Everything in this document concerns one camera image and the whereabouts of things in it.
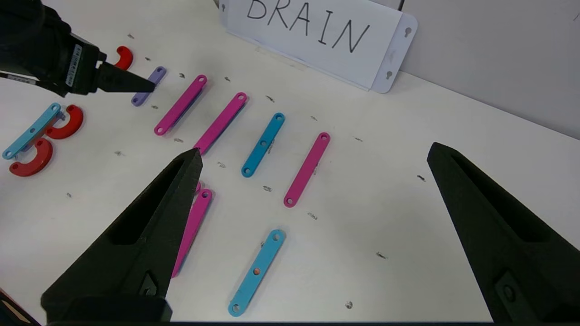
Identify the long pink bar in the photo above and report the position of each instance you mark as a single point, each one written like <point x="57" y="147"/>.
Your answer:
<point x="192" y="231"/>
<point x="198" y="187"/>
<point x="180" y="105"/>
<point x="220" y="123"/>

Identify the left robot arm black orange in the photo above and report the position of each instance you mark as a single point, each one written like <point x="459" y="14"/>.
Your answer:
<point x="22" y="40"/>

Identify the short purple bar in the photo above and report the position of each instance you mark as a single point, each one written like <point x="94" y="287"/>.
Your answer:
<point x="156" y="74"/>

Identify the small red curved piece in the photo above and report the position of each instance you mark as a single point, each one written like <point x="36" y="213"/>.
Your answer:
<point x="127" y="54"/>

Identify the short dark blue bar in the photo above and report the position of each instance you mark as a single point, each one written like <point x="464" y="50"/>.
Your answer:
<point x="263" y="145"/>

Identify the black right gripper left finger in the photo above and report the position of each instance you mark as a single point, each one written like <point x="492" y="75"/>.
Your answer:
<point x="131" y="262"/>

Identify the large red curved piece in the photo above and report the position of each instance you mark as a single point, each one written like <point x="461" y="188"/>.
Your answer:
<point x="74" y="126"/>
<point x="41" y="160"/>

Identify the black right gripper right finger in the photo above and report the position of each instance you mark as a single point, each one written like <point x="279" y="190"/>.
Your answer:
<point x="521" y="262"/>

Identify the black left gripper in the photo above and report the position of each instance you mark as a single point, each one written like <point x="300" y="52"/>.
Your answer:
<point x="86" y="68"/>

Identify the short pink bar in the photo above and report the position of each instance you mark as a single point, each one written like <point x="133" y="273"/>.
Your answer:
<point x="307" y="170"/>

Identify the white BRAIN sign card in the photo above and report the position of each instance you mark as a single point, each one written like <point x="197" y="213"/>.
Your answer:
<point x="317" y="36"/>

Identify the long light blue bar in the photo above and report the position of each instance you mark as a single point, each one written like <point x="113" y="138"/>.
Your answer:
<point x="257" y="272"/>
<point x="31" y="131"/>

